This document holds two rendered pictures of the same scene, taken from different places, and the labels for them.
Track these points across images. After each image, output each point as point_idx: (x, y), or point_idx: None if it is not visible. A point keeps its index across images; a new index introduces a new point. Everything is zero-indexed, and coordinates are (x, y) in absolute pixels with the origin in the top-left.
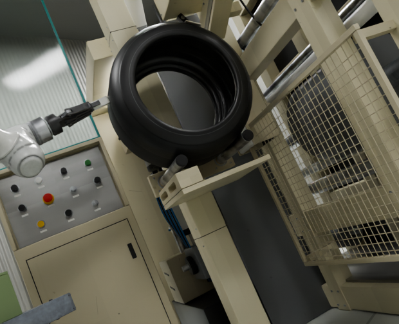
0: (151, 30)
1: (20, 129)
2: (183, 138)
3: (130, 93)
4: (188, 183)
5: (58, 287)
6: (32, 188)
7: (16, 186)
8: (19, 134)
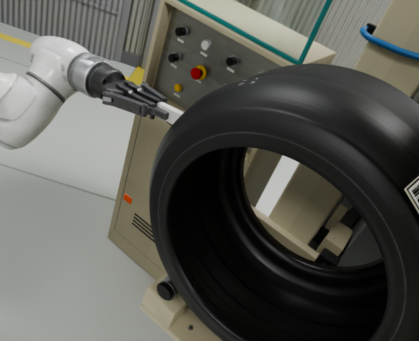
0: (299, 126)
1: (54, 66)
2: (178, 287)
3: (163, 177)
4: (150, 309)
5: (149, 149)
6: (196, 47)
7: (180, 33)
8: (2, 99)
